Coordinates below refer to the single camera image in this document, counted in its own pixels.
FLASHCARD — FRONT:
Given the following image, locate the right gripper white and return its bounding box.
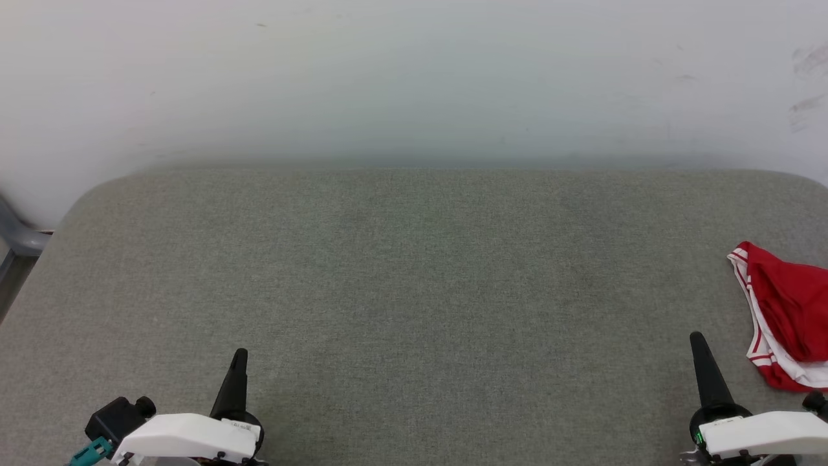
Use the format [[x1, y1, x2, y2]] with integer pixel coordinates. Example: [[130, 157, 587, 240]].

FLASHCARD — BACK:
[[684, 331, 828, 466]]

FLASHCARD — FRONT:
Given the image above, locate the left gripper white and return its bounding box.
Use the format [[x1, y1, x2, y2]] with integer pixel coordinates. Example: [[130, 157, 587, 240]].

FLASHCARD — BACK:
[[110, 348, 266, 466]]

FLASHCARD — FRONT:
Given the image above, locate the red and white basketball jersey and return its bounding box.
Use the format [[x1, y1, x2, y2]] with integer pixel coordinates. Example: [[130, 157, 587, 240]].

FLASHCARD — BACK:
[[727, 241, 828, 394]]

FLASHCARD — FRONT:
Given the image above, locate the grey fabric sofa cushion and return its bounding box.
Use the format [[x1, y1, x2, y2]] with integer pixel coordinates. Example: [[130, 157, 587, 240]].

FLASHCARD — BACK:
[[0, 167, 828, 466]]

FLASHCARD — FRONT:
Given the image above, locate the grey metal frame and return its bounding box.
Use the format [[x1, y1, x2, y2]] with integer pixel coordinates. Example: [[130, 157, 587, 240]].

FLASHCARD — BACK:
[[0, 194, 54, 319]]

